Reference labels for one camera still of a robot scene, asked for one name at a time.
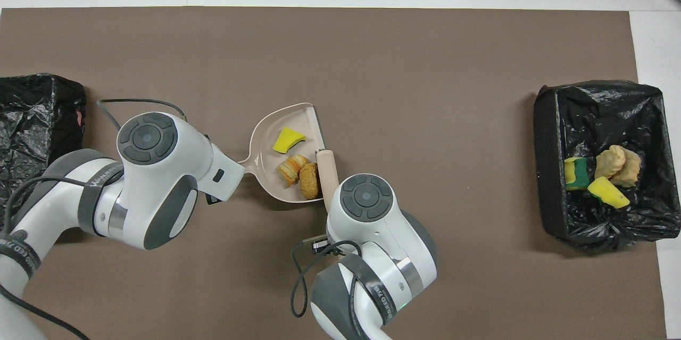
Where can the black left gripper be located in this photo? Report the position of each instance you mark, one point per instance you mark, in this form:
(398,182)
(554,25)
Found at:
(213,199)

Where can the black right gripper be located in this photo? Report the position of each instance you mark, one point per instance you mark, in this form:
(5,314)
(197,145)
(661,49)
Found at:
(321,246)

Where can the beige plastic dustpan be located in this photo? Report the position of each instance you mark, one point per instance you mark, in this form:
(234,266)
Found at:
(271,170)

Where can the golden brown bread roll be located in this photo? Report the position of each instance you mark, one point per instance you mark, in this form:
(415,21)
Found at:
(309,181)

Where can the beige hand brush black bristles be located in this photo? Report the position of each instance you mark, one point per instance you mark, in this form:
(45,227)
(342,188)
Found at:
(327,175)

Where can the orange striped croissant piece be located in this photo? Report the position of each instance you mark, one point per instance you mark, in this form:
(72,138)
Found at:
(290,170)

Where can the small green yellow sponge wedge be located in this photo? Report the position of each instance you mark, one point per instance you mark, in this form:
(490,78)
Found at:
(287,139)

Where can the notched yellow green-backed sponge piece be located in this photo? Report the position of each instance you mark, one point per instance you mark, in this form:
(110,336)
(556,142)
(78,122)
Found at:
(608,192)

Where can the pale beige foam chunk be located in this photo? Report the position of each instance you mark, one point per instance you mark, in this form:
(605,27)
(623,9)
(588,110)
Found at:
(633,170)
(611,162)

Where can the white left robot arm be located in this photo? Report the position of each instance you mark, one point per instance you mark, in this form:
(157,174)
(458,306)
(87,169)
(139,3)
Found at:
(154,185)

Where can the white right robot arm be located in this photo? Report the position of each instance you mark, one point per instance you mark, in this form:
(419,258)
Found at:
(378,233)

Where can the black bag lined bin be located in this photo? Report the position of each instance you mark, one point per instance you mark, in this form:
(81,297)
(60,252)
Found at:
(596,116)
(32,111)

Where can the brown paper table mat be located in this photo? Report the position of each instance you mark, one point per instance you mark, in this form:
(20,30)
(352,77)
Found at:
(425,36)

